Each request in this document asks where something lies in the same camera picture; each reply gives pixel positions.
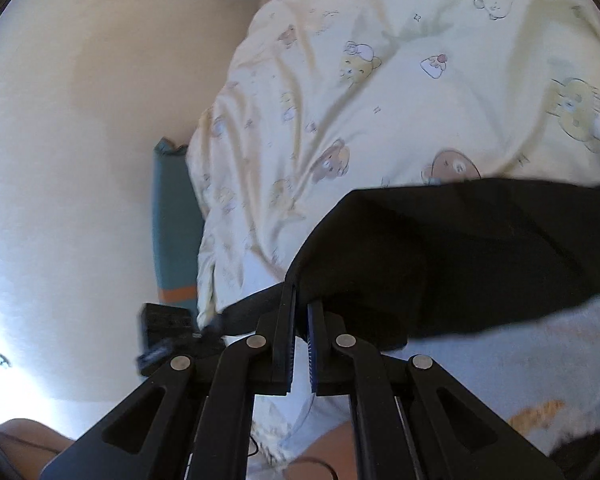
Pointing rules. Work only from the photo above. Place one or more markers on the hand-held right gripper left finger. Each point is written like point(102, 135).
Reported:
point(287, 350)

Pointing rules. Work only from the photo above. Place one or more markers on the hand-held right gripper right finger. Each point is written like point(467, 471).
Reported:
point(320, 355)

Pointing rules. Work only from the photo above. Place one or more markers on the black cloth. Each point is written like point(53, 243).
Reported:
point(455, 260)

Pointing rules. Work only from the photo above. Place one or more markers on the grey fleece garment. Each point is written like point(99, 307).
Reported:
point(505, 370)

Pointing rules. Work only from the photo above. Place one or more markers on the yellow bear-print duvet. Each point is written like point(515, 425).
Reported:
point(380, 85)

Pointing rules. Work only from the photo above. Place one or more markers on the teal padded bed frame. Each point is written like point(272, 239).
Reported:
point(175, 230)

